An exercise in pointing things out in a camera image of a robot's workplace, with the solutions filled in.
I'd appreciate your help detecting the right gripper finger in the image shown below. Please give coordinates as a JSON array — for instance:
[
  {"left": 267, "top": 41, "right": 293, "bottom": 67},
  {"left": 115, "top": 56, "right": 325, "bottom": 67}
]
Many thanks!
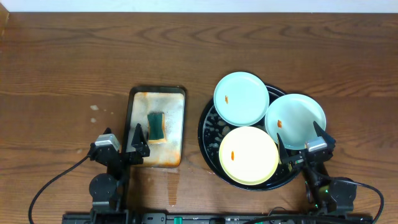
[
  {"left": 277, "top": 133, "right": 291, "bottom": 164},
  {"left": 313, "top": 121, "right": 335, "bottom": 146}
]

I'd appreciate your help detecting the green and yellow sponge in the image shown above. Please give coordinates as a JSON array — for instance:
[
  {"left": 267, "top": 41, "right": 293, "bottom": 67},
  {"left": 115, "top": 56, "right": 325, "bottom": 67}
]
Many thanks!
[{"left": 147, "top": 112, "right": 167, "bottom": 144}]

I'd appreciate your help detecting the yellow plate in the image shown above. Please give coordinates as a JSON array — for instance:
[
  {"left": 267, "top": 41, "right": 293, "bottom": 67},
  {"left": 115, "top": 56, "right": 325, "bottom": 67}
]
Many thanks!
[{"left": 218, "top": 126, "right": 279, "bottom": 185}]

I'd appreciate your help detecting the light blue plate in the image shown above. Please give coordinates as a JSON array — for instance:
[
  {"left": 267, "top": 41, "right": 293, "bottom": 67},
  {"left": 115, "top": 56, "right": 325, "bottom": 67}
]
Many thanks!
[
  {"left": 213, "top": 72, "right": 270, "bottom": 126},
  {"left": 265, "top": 94, "right": 326, "bottom": 150}
]

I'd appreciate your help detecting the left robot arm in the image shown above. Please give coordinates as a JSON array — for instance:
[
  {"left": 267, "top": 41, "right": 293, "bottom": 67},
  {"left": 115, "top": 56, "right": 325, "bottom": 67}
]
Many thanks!
[{"left": 88, "top": 124, "right": 150, "bottom": 223}]

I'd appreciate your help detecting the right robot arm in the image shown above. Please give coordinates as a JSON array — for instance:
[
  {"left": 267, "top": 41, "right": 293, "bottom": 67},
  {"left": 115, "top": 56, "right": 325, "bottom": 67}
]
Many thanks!
[{"left": 277, "top": 121, "right": 356, "bottom": 217}]

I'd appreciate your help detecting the black rectangular sponge tray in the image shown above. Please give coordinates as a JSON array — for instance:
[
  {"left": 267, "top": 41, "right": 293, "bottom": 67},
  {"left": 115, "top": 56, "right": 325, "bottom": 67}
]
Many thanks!
[{"left": 122, "top": 86, "right": 186, "bottom": 168}]

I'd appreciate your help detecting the black round tray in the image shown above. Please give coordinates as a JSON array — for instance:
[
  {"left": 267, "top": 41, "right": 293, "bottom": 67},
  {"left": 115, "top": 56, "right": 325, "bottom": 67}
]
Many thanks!
[{"left": 198, "top": 99, "right": 301, "bottom": 191}]

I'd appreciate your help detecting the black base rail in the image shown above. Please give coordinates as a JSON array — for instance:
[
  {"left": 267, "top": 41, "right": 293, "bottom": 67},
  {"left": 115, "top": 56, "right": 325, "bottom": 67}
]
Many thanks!
[{"left": 61, "top": 210, "right": 373, "bottom": 224}]

